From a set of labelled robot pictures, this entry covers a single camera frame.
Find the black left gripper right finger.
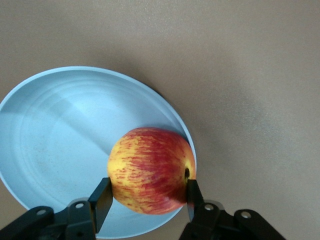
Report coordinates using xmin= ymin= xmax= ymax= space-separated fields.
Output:
xmin=179 ymin=178 xmax=235 ymax=240

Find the red yellow apple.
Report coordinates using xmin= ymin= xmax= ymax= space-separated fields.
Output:
xmin=107 ymin=126 xmax=197 ymax=216

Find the light blue plate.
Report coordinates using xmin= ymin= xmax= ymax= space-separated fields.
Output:
xmin=0 ymin=66 xmax=198 ymax=239

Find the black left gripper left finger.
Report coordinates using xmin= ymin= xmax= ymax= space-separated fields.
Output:
xmin=65 ymin=176 xmax=114 ymax=240

